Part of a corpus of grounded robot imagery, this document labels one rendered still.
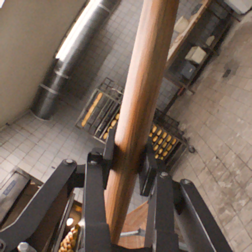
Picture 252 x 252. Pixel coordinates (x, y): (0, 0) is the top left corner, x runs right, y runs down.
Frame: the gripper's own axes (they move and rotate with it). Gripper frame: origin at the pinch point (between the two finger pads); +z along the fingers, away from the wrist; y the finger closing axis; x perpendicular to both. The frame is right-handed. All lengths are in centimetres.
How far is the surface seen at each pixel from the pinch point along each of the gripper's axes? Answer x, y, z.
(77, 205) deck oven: -147, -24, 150
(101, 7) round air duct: 75, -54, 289
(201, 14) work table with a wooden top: 139, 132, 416
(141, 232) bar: -104, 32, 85
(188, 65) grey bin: 21, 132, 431
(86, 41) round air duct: 20, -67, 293
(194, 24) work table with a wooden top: 112, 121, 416
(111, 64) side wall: -18, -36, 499
